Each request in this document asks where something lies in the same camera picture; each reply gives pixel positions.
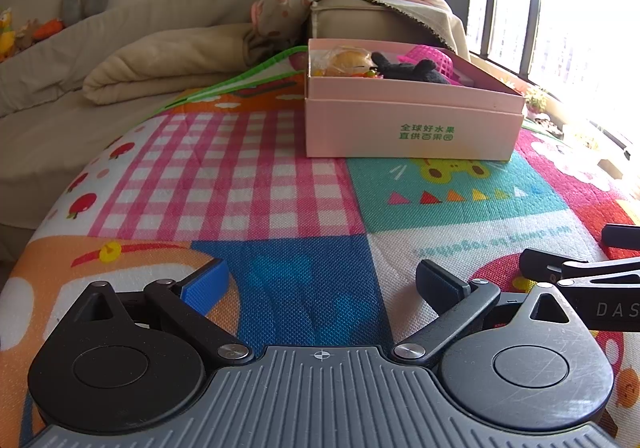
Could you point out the small potted green plant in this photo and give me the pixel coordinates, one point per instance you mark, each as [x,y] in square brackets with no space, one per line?
[536,100]

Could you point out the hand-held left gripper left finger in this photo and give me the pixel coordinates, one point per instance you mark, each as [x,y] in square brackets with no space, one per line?
[205,285]

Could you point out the pink mesh plastic toy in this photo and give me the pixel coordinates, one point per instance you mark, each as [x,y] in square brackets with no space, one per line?
[430,54]

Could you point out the brown plush toy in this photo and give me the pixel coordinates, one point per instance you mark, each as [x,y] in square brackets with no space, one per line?
[25,35]

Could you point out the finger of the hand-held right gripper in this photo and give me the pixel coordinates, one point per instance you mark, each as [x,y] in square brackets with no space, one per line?
[622,235]
[545,265]

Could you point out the orange plush toy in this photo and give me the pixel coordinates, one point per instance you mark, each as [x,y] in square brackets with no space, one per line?
[47,28]

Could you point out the cream folded blanket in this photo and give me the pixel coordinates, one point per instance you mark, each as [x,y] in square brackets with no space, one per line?
[165,73]

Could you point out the pink cardboard box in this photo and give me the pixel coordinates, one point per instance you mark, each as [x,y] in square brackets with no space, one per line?
[360,128]

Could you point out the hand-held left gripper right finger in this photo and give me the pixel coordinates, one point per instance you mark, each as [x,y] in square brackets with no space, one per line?
[442,285]

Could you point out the black plush toy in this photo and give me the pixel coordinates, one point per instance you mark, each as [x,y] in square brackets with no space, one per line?
[415,70]

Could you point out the dark shallow plant dish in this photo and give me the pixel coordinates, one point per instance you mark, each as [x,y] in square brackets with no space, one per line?
[550,125]

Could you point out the dark window frame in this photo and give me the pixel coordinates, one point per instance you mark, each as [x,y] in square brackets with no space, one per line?
[532,3]

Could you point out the colourful printed play mat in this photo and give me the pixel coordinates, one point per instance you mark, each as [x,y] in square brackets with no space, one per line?
[250,178]

